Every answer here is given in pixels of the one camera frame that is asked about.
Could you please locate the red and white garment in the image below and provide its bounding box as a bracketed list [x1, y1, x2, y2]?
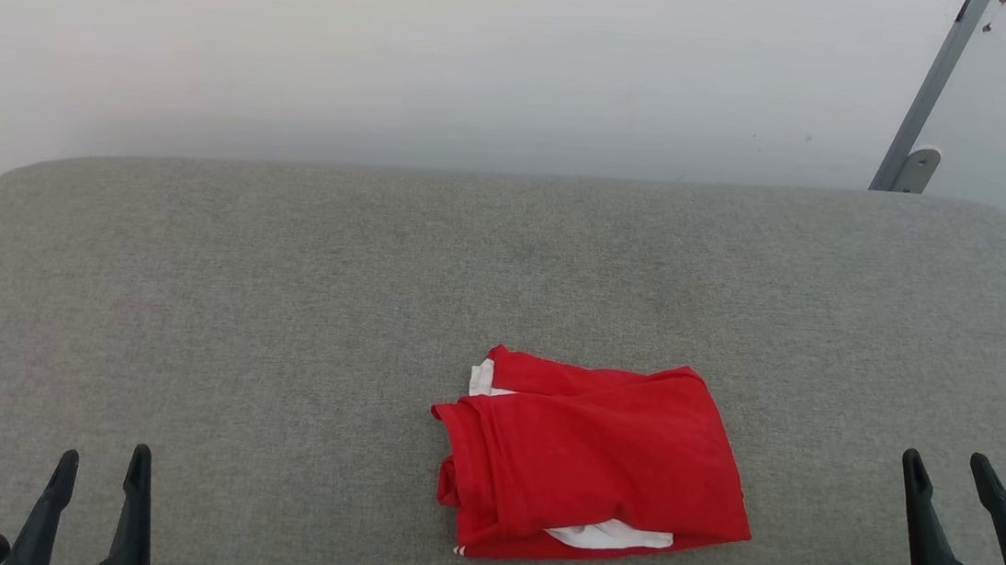
[417, 338, 770, 565]

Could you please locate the grey metal pole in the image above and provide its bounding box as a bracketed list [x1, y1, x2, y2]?
[869, 0, 993, 201]

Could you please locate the round metal pole bracket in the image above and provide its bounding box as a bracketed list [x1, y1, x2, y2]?
[890, 142, 944, 198]

